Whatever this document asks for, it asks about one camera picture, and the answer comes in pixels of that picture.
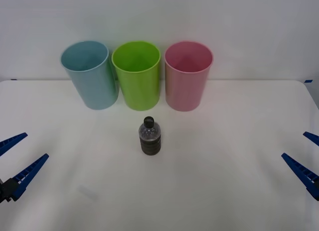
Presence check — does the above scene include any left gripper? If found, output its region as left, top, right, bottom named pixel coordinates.
left=0, top=132, right=50, bottom=204

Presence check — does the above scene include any green plastic bin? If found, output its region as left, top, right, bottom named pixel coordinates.
left=111, top=40, right=161, bottom=112

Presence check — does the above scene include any pale blue plastic bin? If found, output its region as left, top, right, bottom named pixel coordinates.
left=60, top=40, right=119, bottom=111

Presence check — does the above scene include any pink plastic bin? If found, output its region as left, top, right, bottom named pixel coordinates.
left=164, top=40, right=214, bottom=112

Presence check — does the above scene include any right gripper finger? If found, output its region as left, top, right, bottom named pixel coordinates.
left=281, top=152, right=319, bottom=201
left=302, top=131, right=319, bottom=144

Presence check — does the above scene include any clear bottle with black cap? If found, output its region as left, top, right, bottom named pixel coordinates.
left=138, top=115, right=162, bottom=156

